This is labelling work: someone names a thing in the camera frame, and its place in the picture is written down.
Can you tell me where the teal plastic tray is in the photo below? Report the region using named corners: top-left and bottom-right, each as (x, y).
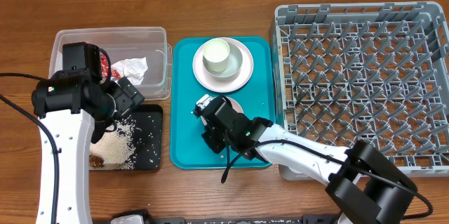
top-left (170, 37), bottom-right (276, 169)

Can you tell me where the large white plate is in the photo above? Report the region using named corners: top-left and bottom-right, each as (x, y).
top-left (192, 37), bottom-right (254, 93)

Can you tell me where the clear plastic bin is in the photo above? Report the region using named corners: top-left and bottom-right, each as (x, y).
top-left (48, 27), bottom-right (173, 100)

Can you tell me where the red snack wrapper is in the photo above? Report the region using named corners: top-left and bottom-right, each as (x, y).
top-left (100, 53), bottom-right (121, 81)

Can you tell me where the small white bowl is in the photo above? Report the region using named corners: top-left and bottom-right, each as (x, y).
top-left (201, 96), bottom-right (243, 126)

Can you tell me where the white napkin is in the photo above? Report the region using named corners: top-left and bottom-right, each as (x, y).
top-left (112, 58), bottom-right (148, 86)

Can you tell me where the spilled white rice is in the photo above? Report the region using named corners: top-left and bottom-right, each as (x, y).
top-left (89, 111), bottom-right (161, 171)

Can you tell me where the black plastic tray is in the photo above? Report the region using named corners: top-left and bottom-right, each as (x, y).
top-left (87, 103), bottom-right (164, 171)

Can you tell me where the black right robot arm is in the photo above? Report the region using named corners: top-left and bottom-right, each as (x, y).
top-left (193, 95), bottom-right (417, 224)

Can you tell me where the cream paper cup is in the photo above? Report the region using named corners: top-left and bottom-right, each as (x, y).
top-left (203, 38), bottom-right (230, 72)

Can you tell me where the grey dishwasher rack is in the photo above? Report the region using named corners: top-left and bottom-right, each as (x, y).
top-left (269, 1), bottom-right (448, 177)

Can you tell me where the brown food scrap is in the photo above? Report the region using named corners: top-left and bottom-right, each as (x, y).
top-left (88, 153), bottom-right (104, 169)

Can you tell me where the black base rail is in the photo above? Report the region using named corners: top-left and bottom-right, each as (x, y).
top-left (110, 209), bottom-right (344, 224)

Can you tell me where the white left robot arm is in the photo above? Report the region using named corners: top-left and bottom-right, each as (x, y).
top-left (32, 68), bottom-right (144, 223)

